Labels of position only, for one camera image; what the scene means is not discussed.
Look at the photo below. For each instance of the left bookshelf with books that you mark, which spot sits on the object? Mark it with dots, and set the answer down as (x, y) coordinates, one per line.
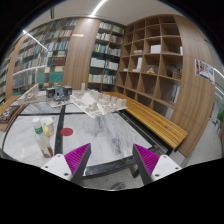
(39, 56)

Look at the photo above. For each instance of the dark patterned board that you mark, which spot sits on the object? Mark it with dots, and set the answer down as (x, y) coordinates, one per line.
(7, 114)

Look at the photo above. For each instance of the wooden cubby shelf unit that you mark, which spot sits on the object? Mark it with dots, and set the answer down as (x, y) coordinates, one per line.
(151, 62)

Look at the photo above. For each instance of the red round coaster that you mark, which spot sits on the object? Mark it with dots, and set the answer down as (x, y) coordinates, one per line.
(66, 131)

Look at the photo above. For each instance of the bookshelf with books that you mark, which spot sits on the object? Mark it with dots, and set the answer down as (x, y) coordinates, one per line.
(105, 58)
(39, 56)

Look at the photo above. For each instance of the white ramp building model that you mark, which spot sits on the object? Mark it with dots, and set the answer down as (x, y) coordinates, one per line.
(32, 95)

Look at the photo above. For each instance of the clear plastic water bottle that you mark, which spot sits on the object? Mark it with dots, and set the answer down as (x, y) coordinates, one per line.
(41, 138)

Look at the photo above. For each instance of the dark grey building model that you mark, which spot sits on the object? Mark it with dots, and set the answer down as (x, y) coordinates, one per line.
(59, 93)

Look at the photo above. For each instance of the middle bookshelf with books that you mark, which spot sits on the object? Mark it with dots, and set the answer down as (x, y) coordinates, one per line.
(105, 58)

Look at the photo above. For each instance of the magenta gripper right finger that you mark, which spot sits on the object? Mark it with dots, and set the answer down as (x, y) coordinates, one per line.
(151, 166)

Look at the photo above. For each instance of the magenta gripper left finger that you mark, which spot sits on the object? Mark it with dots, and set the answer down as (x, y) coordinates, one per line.
(70, 166)

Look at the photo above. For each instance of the white architectural city model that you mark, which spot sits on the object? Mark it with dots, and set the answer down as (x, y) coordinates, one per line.
(95, 103)

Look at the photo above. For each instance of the wall poster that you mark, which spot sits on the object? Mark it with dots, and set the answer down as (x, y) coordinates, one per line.
(204, 71)

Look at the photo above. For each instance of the long wooden bench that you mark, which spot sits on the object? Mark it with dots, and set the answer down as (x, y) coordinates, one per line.
(168, 131)

